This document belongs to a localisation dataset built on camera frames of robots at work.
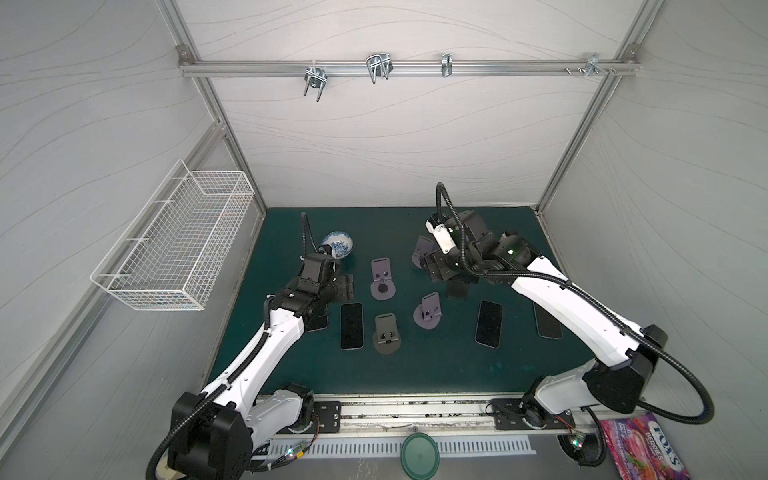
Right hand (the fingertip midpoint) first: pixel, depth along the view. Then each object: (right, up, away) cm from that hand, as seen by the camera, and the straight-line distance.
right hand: (440, 248), depth 75 cm
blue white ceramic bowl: (-31, +1, +33) cm, 45 cm away
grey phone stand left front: (-14, -26, +7) cm, 30 cm away
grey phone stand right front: (-1, -20, +11) cm, 23 cm away
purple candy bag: (+45, -46, -7) cm, 65 cm away
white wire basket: (-64, -2, -7) cm, 64 cm away
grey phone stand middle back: (-16, -14, +23) cm, 31 cm away
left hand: (-26, -8, +8) cm, 29 cm away
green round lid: (-7, -42, -14) cm, 45 cm away
